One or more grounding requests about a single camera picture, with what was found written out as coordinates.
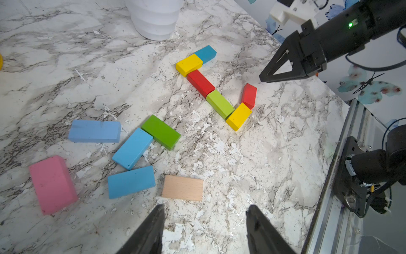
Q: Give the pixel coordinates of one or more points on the red block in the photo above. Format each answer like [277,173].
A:
[249,96]
[200,83]

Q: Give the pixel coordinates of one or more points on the light blue block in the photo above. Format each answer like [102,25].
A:
[132,149]
[89,131]

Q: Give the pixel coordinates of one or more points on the light blue block upper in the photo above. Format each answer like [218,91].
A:
[89,131]

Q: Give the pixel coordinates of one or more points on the aluminium front rail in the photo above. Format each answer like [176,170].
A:
[336,229]

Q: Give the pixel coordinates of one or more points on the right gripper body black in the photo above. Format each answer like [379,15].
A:
[349,31]

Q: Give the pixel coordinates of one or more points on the dark green block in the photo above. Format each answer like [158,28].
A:
[161,132]

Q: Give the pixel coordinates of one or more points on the blue block lower left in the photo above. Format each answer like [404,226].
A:
[130,182]

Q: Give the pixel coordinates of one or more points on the potted flower plant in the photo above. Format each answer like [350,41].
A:
[154,19]

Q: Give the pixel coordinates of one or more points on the yellow cup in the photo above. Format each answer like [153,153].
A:
[1,62]

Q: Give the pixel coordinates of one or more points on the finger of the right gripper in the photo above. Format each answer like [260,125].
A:
[289,53]

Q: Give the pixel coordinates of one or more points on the light blue block middle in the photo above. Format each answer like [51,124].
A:
[132,149]

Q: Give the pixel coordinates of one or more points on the teal block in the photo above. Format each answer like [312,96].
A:
[206,54]

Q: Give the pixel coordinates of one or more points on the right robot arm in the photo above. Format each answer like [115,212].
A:
[363,176]

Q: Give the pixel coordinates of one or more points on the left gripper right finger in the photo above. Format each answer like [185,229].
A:
[262,237]

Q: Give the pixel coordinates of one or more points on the yellow block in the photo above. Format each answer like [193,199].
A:
[188,65]
[238,117]

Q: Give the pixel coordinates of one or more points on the pink block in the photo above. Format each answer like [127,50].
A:
[53,185]

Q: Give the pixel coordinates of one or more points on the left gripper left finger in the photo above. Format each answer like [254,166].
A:
[147,239]

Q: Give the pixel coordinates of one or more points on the lime green block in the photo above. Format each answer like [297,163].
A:
[220,104]

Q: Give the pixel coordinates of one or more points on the natural wood block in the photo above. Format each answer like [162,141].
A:
[183,188]

